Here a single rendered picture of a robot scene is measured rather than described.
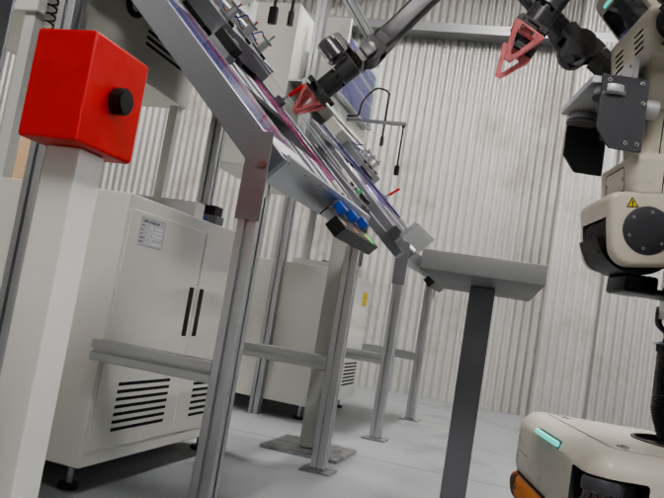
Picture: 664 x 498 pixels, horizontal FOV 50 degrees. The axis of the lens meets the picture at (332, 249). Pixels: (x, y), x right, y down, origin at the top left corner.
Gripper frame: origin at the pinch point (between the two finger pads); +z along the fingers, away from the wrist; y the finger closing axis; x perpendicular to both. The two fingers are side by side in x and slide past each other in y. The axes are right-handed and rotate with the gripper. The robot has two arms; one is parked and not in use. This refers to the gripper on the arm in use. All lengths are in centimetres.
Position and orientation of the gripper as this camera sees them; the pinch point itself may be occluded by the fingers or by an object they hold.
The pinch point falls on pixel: (296, 111)
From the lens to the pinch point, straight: 193.7
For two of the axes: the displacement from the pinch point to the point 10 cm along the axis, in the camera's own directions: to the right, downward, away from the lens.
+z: -7.9, 6.0, 1.6
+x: 5.4, 7.9, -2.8
